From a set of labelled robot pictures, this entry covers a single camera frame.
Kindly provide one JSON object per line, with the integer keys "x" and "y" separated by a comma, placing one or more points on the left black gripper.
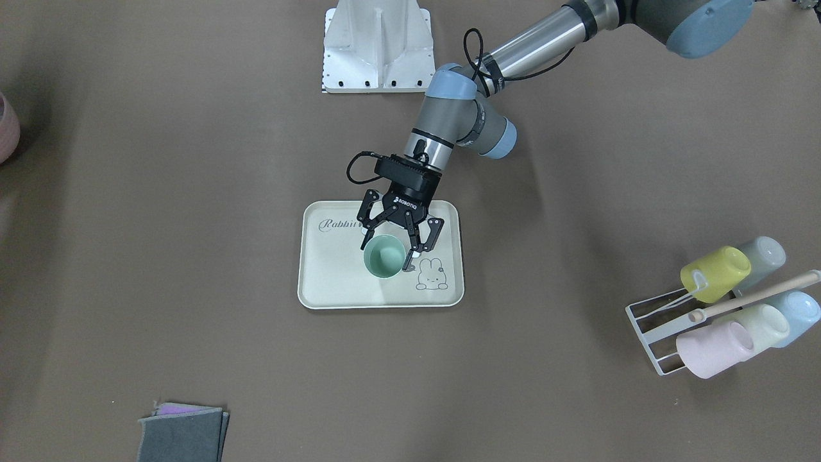
{"x": 410, "y": 196}

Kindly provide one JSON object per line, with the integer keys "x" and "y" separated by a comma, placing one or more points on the green cup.
{"x": 384, "y": 256}

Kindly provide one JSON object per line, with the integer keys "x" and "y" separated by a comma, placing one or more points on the cream rabbit tray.
{"x": 332, "y": 274}

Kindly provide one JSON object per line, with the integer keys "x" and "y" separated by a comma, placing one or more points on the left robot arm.
{"x": 456, "y": 111}

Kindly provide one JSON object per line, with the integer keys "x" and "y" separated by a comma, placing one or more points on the yellow cup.
{"x": 712, "y": 276}

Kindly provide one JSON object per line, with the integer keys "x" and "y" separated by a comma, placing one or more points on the pink cup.
{"x": 710, "y": 350}

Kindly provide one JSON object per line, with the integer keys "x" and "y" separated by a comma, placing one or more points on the grey-blue cup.
{"x": 765, "y": 255}

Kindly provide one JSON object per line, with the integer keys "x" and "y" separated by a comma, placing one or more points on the cream cup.
{"x": 766, "y": 325}

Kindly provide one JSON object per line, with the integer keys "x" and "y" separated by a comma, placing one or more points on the light blue cup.
{"x": 801, "y": 311}

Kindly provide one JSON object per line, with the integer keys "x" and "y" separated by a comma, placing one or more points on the grey folded cloth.
{"x": 183, "y": 432}

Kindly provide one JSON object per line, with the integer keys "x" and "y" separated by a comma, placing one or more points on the pink bowl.
{"x": 10, "y": 129}

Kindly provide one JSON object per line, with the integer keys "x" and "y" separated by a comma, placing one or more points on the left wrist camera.
{"x": 407, "y": 174}

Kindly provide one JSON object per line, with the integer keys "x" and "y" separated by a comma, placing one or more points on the white pedestal column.
{"x": 377, "y": 47}

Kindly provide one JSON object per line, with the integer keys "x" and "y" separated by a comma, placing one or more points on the white wire cup rack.
{"x": 659, "y": 320}

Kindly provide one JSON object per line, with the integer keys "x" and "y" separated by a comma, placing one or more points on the wooden rack handle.
{"x": 798, "y": 282}

